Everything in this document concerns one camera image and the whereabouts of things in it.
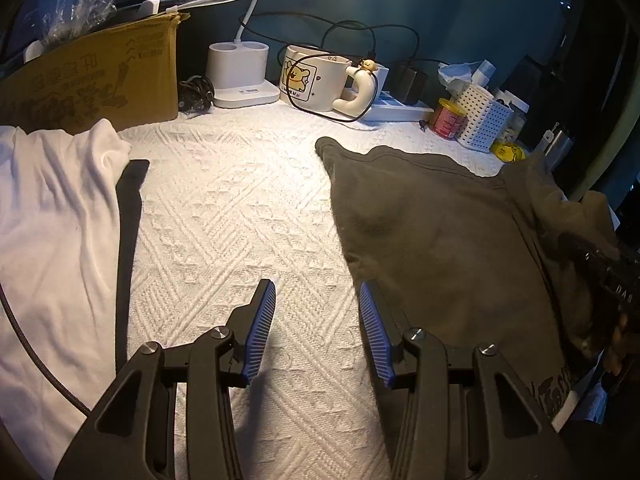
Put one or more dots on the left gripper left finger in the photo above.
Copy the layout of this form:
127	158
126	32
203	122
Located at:
252	324

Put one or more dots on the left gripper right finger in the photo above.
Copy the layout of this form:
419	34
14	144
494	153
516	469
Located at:
382	333

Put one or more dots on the dark brown t-shirt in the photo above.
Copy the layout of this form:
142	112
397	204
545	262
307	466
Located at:
478	259

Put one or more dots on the white textured bed cover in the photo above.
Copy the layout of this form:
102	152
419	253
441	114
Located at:
208	207

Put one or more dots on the stainless steel tumbler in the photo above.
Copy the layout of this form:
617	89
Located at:
554	145

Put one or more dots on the yellow duck snack bag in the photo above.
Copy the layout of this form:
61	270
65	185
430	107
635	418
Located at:
508	152

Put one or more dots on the clear jar white lid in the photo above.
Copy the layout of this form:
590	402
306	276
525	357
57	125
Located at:
518	118

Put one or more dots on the white plastic perforated basket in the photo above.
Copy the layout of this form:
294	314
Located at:
485	118

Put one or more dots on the red can yellow lid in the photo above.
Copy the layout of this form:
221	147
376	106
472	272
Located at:
447	119

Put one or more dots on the white power strip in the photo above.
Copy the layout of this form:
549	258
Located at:
388	109

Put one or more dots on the white garment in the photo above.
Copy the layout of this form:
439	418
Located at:
59	248

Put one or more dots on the black power adapter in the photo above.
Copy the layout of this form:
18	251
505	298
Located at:
411	84

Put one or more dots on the blue white tube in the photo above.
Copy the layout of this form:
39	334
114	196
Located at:
483	73

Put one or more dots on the white bear mug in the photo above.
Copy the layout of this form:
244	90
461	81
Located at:
320	82

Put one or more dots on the white desk lamp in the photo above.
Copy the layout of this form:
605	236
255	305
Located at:
237	70

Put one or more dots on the white charger plug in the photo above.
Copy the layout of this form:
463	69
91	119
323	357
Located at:
380	73

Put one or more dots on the brown cardboard box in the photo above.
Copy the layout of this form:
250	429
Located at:
126	74

